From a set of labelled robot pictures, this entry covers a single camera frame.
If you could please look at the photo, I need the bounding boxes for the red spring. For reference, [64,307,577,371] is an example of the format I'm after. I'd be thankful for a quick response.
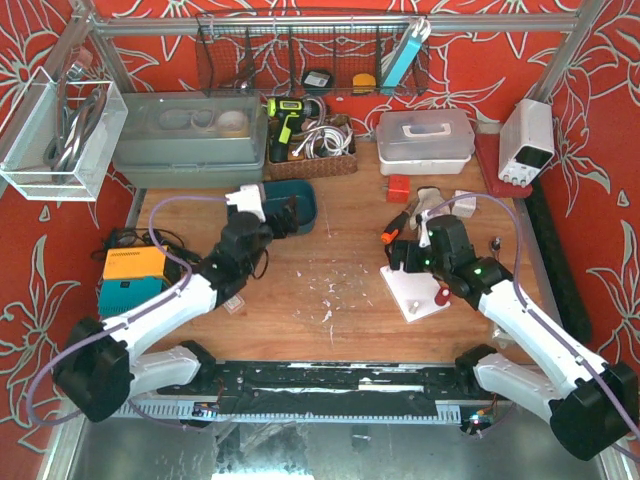
[434,287,451,306]

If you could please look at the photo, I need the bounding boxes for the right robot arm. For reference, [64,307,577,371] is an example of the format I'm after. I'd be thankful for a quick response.
[382,215,639,461]

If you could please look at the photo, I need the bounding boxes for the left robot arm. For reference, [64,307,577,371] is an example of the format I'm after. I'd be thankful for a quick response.
[52,184,299,422]

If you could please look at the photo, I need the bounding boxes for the teal plastic tray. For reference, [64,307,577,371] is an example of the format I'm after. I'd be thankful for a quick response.
[262,179,317,236]

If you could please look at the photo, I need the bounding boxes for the orange black screwdriver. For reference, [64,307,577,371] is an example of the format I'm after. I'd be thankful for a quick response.
[380,201,417,245]

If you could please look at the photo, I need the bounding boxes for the wicker basket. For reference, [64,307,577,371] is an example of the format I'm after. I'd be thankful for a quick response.
[266,114,358,180]

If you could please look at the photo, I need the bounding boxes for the white cotton work glove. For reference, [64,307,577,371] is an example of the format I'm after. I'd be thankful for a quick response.
[409,186,444,230]

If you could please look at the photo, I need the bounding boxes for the orange cube power socket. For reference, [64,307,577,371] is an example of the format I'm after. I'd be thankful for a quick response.
[386,175,411,203]

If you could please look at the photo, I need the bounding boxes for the white cube power socket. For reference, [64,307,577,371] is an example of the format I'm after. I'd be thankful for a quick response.
[451,190,476,219]

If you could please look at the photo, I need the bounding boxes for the ratchet wrench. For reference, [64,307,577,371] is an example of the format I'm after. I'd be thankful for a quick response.
[489,237,502,260]

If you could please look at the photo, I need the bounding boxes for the white box with warning label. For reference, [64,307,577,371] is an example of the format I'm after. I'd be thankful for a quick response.
[224,295,245,314]

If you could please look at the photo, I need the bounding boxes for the grey plastic storage box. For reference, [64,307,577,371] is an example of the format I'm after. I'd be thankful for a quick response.
[112,92,268,189]

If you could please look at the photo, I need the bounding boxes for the white plastic storage box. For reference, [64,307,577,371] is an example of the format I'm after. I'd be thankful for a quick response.
[376,109,475,176]

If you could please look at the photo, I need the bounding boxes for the red tray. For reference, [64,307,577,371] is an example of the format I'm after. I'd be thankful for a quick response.
[475,133,533,199]

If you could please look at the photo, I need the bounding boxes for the black tape measure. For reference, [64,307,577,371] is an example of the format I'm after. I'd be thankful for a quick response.
[301,69,334,96]

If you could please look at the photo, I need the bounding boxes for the orange teal device box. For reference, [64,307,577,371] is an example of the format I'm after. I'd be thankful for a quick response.
[98,246,180,318]

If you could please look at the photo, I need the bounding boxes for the yellow tape measure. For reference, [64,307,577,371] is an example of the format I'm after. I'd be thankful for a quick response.
[352,73,377,96]

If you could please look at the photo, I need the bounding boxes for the white power supply unit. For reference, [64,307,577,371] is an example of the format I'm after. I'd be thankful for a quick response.
[498,99,555,188]

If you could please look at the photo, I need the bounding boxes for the clear acrylic box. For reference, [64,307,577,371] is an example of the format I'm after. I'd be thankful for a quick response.
[1,68,128,202]

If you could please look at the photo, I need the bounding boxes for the blue white book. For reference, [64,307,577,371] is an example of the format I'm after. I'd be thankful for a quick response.
[380,17,432,95]

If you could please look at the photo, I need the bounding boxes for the white peg base plate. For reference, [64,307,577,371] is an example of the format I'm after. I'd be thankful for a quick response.
[380,266,451,323]

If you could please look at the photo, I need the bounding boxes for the white coiled cable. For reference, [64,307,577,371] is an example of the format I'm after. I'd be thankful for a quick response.
[294,124,354,160]

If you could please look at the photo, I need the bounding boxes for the green yellow cordless drill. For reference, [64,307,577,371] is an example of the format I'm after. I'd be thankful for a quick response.
[266,97,321,163]

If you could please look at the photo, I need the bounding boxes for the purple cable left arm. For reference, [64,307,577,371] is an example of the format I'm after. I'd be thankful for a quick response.
[25,195,231,432]

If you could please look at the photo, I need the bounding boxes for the black wire basket shelf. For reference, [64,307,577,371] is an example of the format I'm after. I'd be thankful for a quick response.
[195,8,430,96]

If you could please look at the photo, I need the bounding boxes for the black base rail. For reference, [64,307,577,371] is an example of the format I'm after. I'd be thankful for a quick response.
[157,361,492,418]

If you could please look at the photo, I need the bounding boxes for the grey cables in acrylic box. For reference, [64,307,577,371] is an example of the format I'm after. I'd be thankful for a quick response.
[43,74,107,184]

